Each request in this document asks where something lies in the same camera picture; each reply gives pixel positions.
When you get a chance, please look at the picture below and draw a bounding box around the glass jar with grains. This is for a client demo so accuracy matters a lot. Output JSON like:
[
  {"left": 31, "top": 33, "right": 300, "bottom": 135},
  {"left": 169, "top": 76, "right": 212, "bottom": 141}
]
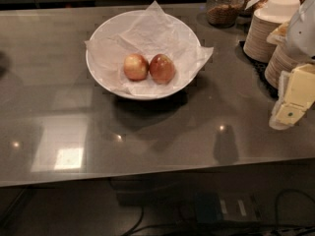
[{"left": 206, "top": 0, "right": 244, "bottom": 28}]

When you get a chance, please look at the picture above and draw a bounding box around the black cable on floor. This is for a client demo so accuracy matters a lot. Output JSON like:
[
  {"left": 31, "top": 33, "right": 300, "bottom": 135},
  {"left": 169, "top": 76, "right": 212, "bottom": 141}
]
[{"left": 121, "top": 187, "right": 315, "bottom": 236}]

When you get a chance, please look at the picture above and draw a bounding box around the white ceramic bowl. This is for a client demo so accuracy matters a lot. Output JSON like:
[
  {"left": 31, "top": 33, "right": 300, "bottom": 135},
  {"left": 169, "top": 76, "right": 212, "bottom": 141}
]
[{"left": 85, "top": 9, "right": 202, "bottom": 101}]

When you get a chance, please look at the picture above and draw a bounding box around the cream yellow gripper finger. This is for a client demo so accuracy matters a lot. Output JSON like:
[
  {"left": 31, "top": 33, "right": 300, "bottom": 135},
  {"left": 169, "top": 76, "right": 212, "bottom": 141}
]
[{"left": 269, "top": 64, "right": 315, "bottom": 130}]

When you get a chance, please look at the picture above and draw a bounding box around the black tray mat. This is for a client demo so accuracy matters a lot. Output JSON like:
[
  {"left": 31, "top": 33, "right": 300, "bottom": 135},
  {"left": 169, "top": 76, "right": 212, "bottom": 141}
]
[{"left": 242, "top": 51, "right": 279, "bottom": 100}]

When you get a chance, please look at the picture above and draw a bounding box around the dark box under table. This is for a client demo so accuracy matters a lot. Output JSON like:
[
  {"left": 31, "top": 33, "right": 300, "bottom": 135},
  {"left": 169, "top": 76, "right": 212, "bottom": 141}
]
[{"left": 194, "top": 192, "right": 261, "bottom": 224}]

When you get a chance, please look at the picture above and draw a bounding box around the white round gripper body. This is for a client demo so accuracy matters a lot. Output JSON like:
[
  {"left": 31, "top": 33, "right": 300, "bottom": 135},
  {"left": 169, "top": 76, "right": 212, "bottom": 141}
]
[{"left": 285, "top": 0, "right": 315, "bottom": 62}]

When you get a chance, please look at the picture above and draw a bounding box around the red yellow apple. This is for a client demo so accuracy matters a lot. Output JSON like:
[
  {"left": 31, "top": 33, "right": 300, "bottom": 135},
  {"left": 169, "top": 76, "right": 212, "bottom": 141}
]
[
  {"left": 149, "top": 54, "right": 175, "bottom": 85},
  {"left": 123, "top": 53, "right": 149, "bottom": 81}
]

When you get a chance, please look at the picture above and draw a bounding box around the white paper liner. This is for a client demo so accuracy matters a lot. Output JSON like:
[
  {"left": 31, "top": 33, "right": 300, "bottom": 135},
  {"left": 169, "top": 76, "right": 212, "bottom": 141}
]
[{"left": 84, "top": 0, "right": 215, "bottom": 97}]

